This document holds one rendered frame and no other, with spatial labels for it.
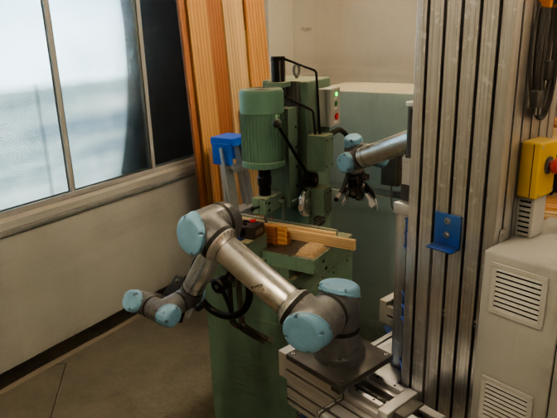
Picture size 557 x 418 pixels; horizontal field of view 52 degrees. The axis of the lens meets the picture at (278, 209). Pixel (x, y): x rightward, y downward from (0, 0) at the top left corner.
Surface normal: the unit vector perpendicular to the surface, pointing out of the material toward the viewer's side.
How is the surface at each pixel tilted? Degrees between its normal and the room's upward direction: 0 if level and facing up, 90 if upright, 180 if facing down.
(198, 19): 87
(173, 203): 90
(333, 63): 90
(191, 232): 86
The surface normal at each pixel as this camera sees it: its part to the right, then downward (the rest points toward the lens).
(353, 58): -0.55, 0.27
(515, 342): -0.75, 0.22
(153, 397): -0.03, -0.95
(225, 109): 0.83, 0.09
